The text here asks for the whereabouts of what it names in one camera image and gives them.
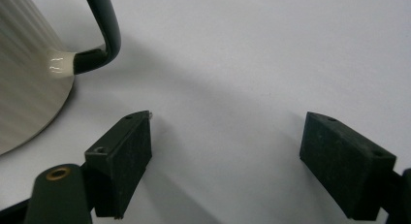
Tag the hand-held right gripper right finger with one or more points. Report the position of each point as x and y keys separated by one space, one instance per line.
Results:
x=349 y=169

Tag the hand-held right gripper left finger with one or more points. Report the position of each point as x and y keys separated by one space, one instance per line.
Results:
x=122 y=166

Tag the white mug black rim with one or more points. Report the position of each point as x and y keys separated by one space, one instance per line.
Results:
x=29 y=88

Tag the white table cover sheet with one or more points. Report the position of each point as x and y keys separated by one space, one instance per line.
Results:
x=258 y=56

